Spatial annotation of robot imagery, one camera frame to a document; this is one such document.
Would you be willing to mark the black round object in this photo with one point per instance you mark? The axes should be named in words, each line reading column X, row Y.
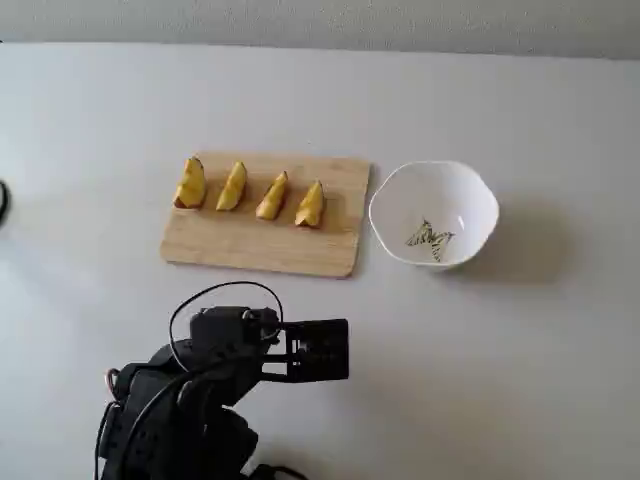
column 3, row 202

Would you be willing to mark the short yellow apple slice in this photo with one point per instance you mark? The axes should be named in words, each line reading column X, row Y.
column 311, row 207

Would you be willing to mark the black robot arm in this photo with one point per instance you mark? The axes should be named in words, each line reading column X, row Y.
column 165, row 415

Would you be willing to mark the curved yellow apple slice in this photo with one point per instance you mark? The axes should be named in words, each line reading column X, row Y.
column 233, row 187

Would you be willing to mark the white bowl butterfly print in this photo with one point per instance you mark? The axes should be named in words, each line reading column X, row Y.
column 430, row 200

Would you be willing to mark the large apple slice red skin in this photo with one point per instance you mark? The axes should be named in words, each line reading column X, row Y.
column 191, row 185

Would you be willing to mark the narrow yellow apple slice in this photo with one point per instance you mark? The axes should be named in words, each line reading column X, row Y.
column 271, row 200

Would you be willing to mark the bamboo cutting board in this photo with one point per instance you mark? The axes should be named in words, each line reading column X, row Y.
column 260, row 245

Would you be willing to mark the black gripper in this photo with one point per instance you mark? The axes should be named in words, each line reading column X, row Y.
column 250, row 381

